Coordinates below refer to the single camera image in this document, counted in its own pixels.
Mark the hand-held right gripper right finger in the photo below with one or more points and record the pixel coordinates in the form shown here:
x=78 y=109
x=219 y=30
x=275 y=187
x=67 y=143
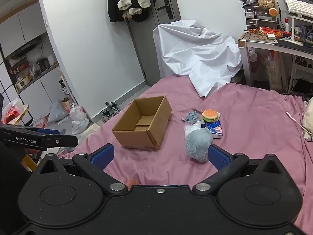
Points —
x=218 y=158

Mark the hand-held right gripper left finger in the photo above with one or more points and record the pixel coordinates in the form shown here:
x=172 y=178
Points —
x=102 y=155

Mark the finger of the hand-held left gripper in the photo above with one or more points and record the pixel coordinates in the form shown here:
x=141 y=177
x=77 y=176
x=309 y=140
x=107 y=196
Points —
x=49 y=132

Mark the grey fluffy plush toy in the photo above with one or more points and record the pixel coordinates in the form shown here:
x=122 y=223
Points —
x=196 y=144

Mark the blue tissue packet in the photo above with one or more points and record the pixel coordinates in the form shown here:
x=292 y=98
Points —
x=215 y=129

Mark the cardboard box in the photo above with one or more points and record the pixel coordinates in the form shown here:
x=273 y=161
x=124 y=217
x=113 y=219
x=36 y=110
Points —
x=137 y=134

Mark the white cloth ball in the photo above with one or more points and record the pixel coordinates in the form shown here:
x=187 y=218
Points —
x=192 y=128

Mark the burger plush toy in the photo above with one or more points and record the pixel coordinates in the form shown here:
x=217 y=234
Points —
x=210 y=115

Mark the blue denim cloth piece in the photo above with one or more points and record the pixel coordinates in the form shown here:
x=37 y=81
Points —
x=190 y=116

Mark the grey plastic bag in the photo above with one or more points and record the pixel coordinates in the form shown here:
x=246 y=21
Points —
x=57 y=111

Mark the red plastic bag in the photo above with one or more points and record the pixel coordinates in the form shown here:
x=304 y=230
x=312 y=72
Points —
x=11 y=112

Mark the white plastic bag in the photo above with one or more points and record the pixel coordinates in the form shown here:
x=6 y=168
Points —
x=78 y=117

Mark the grey sneaker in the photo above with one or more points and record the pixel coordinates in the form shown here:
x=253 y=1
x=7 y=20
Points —
x=106 y=115
x=114 y=107

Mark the black spray bottle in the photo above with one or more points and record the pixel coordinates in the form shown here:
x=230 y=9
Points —
x=63 y=87

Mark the pink bedsheet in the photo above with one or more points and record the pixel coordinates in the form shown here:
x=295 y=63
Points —
x=244 y=117

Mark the cream cloth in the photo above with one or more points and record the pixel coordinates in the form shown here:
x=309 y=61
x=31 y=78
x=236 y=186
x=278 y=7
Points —
x=308 y=120

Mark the white desk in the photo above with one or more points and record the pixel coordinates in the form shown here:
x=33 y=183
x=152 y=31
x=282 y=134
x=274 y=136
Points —
x=244 y=56

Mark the printed tote bag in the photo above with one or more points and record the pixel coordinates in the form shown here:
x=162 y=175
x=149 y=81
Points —
x=277 y=71

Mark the white sheet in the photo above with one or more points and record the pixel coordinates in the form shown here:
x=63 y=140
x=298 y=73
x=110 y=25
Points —
x=195 y=51

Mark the white cabinet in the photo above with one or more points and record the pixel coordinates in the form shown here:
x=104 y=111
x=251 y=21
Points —
x=31 y=17

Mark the grey door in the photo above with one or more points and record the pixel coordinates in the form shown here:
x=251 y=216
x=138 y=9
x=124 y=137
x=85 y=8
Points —
x=146 y=44

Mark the black desk mat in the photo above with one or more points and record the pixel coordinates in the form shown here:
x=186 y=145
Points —
x=293 y=45

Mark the long red box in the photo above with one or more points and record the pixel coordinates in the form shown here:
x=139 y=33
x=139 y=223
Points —
x=271 y=31

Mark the black jacket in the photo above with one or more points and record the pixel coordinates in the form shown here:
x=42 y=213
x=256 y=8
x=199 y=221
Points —
x=115 y=2

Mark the grey drawer organiser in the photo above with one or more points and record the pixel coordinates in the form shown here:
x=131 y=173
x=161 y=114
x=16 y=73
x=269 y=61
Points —
x=254 y=17

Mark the white bottle with red cap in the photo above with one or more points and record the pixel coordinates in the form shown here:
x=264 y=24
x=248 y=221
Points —
x=286 y=25

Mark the orange round plush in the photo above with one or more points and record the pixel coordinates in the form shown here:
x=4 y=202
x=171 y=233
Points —
x=273 y=12

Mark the wicker basket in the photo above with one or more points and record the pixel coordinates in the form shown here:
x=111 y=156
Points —
x=266 y=2

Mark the white keyboard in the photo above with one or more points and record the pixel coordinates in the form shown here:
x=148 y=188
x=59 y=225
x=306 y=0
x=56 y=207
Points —
x=299 y=6

